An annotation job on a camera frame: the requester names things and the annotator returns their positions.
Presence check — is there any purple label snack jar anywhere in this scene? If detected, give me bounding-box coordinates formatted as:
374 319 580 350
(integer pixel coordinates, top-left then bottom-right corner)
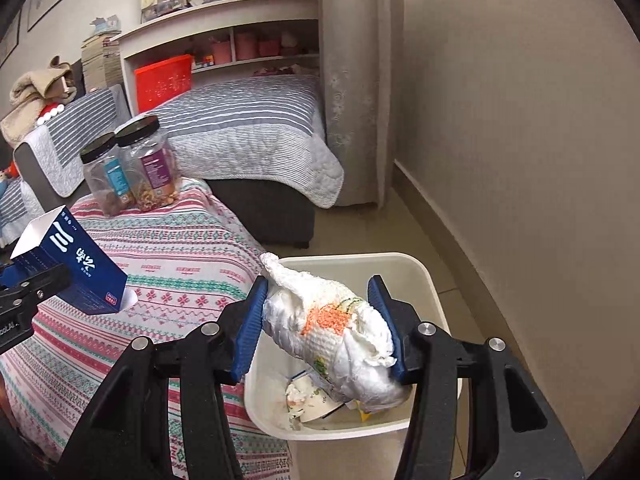
114 115 180 212

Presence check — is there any floral paper cup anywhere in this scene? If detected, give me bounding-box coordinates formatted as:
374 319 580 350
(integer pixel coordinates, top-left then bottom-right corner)
285 360 358 423

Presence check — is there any blue paper carton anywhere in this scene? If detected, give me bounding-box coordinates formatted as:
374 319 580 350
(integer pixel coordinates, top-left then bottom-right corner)
10 205 139 317

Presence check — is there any white paper towel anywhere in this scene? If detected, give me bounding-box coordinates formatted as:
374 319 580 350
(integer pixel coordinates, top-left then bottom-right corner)
259 252 415 409

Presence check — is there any pink patterned tablecloth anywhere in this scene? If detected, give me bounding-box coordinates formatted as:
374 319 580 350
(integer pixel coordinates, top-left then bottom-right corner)
0 176 294 480

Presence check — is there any teal label snack jar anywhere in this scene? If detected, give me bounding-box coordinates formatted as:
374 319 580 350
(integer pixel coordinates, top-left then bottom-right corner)
80 132 132 219

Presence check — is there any red storage box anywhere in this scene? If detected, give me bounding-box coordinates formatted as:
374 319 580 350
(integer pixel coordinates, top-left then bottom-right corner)
134 54 195 114

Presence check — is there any beige floral curtain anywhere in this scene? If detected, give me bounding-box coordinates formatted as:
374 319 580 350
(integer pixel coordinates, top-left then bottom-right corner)
315 0 406 209

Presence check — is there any grey striped quilt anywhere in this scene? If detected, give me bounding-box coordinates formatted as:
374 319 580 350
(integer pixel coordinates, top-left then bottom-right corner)
131 74 346 210

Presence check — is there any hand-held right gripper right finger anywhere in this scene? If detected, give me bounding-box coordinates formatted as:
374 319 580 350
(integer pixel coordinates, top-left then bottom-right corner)
367 275 586 480

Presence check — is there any red white plush toy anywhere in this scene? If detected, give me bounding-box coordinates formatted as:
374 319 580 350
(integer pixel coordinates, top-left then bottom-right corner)
34 102 66 127

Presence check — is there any small framed wall picture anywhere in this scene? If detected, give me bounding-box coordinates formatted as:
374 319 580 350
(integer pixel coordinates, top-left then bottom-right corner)
0 9 22 69

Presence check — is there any beige fleece blanket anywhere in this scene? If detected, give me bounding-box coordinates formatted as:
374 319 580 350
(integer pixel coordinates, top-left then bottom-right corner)
0 57 79 147

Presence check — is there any printed gift box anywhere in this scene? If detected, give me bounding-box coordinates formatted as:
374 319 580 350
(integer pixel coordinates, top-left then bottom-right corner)
140 0 181 24

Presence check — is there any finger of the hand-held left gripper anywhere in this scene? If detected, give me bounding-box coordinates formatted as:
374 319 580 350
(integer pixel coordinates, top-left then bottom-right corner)
0 262 72 319

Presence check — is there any white shelf unit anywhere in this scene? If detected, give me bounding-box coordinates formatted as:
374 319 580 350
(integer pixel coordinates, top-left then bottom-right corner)
112 0 324 117

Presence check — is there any grey striped sofa cover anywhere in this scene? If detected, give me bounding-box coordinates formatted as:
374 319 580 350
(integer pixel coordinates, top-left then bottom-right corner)
12 84 132 199

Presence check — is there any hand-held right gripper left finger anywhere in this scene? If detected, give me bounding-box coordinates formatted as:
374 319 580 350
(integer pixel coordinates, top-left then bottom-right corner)
62 275 271 480

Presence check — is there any stack of flat books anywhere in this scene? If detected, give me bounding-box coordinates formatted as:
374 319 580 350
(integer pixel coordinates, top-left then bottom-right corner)
80 30 124 94

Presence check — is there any white plastic trash bin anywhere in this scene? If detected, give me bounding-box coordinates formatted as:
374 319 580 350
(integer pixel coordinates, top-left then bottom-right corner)
244 252 463 480

